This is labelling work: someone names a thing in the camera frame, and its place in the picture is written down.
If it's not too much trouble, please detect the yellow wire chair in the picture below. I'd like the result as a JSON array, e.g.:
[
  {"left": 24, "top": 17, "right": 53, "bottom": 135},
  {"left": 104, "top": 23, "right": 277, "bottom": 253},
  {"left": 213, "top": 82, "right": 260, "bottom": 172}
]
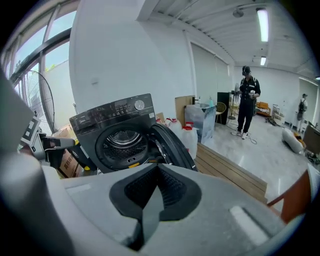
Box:
[{"left": 214, "top": 101, "right": 228, "bottom": 124}]

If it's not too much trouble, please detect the brown slatted wooden platform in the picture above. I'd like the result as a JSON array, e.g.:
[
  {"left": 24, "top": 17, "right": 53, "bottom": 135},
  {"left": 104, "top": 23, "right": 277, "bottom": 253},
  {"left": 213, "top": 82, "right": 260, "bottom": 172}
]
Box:
[{"left": 194, "top": 141, "right": 269, "bottom": 205}]

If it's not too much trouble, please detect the black appliance door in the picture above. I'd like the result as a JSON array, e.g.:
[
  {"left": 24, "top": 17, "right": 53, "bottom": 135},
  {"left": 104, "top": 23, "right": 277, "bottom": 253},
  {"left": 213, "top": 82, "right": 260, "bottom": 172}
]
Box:
[{"left": 146, "top": 122, "right": 199, "bottom": 174}]

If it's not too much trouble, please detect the brown wooden chair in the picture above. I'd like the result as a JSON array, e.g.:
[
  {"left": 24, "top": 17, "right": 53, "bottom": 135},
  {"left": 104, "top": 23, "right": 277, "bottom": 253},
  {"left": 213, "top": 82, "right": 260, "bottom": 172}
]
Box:
[{"left": 266, "top": 169, "right": 314, "bottom": 225}]

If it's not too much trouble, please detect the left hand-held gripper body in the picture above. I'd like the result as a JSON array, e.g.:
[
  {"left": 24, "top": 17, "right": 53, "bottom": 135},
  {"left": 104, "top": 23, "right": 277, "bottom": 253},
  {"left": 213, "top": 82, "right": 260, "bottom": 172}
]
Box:
[{"left": 19, "top": 116, "right": 51, "bottom": 161}]

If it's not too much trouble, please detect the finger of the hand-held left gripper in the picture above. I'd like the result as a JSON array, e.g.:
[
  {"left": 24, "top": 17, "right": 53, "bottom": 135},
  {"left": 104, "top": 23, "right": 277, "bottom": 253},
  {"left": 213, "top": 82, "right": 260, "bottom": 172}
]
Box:
[{"left": 41, "top": 136, "right": 77, "bottom": 168}]

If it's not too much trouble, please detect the clear red-capped water jug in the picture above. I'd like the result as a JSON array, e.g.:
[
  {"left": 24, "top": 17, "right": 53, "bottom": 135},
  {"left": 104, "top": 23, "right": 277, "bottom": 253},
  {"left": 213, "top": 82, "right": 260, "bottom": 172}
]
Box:
[
  {"left": 164, "top": 117, "right": 184, "bottom": 142},
  {"left": 181, "top": 121, "right": 200, "bottom": 161}
]

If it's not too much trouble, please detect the large printed cardboard box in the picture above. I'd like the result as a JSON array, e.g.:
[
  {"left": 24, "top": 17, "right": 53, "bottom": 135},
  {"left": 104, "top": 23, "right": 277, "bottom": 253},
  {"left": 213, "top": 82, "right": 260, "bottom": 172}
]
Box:
[{"left": 56, "top": 147, "right": 84, "bottom": 179}]

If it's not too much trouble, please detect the large black standing fan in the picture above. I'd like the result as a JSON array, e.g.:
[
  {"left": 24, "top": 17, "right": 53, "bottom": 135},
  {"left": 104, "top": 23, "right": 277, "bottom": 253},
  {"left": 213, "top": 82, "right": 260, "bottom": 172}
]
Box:
[{"left": 21, "top": 69, "right": 58, "bottom": 135}]

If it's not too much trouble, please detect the large black-framed glass window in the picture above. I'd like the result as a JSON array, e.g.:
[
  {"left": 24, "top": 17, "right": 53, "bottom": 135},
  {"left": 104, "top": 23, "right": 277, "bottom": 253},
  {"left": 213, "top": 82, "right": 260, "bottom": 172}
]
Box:
[{"left": 0, "top": 9, "right": 74, "bottom": 131}]

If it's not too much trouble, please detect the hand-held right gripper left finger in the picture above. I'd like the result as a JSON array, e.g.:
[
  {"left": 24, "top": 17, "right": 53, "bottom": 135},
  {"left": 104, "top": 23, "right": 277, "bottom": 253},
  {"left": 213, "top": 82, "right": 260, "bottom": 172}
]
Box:
[{"left": 61, "top": 163, "right": 160, "bottom": 252}]

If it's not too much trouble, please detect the small plain cardboard box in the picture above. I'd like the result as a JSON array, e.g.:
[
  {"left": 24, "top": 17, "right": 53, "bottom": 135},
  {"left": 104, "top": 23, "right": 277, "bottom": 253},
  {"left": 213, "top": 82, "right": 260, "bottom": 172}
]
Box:
[{"left": 52, "top": 124, "right": 77, "bottom": 141}]

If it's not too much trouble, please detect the brown wooden board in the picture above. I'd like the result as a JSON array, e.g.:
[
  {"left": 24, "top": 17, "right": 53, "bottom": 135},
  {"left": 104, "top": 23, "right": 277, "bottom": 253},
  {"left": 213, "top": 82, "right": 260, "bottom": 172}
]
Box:
[{"left": 174, "top": 95, "right": 196, "bottom": 128}]

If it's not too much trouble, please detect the orange sofa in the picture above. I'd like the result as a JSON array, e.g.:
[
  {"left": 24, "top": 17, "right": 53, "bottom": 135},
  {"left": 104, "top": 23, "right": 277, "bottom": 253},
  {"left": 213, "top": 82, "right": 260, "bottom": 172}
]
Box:
[{"left": 255, "top": 100, "right": 273, "bottom": 118}]

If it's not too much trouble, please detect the black bin with yellow lid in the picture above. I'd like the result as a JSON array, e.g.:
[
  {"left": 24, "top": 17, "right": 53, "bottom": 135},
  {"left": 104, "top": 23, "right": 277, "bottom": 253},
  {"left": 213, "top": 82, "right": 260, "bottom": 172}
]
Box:
[{"left": 71, "top": 138, "right": 99, "bottom": 173}]

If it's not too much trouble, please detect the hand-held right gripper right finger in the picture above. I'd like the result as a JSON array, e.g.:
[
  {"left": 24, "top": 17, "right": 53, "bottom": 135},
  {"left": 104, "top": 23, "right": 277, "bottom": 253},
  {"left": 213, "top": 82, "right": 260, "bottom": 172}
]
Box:
[{"left": 139, "top": 163, "right": 288, "bottom": 256}]

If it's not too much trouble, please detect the silver control knob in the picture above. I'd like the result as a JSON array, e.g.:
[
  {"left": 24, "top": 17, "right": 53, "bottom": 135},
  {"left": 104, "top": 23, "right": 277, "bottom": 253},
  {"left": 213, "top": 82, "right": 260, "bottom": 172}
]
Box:
[{"left": 133, "top": 99, "right": 146, "bottom": 112}]

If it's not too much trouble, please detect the white cushion bag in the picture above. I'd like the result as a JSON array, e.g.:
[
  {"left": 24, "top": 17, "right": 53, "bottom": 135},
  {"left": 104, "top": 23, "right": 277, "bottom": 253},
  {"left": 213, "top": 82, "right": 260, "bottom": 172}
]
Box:
[{"left": 281, "top": 126, "right": 306, "bottom": 155}]

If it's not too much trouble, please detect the small standing fan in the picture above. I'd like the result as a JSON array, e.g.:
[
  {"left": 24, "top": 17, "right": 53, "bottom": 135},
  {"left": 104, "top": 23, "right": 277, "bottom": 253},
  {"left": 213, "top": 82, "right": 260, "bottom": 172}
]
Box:
[{"left": 228, "top": 82, "right": 241, "bottom": 121}]

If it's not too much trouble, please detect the black washing machine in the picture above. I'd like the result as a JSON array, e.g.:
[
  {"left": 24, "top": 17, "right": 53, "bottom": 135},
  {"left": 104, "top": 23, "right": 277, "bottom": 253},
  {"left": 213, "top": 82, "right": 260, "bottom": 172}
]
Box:
[{"left": 68, "top": 93, "right": 161, "bottom": 175}]

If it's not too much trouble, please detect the metal wire rack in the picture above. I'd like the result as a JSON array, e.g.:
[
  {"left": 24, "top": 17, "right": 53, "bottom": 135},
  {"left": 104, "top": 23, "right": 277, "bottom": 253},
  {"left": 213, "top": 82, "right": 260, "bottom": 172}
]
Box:
[{"left": 271, "top": 103, "right": 286, "bottom": 126}]

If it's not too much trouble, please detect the tangled floor cable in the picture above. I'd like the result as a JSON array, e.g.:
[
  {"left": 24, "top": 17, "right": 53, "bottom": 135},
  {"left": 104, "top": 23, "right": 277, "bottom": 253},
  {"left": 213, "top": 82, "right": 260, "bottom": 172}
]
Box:
[{"left": 229, "top": 129, "right": 258, "bottom": 146}]

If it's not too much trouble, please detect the black cabinet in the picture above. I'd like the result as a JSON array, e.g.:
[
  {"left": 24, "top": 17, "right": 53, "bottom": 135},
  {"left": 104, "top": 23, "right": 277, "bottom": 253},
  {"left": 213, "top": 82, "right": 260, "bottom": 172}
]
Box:
[{"left": 216, "top": 91, "right": 231, "bottom": 126}]

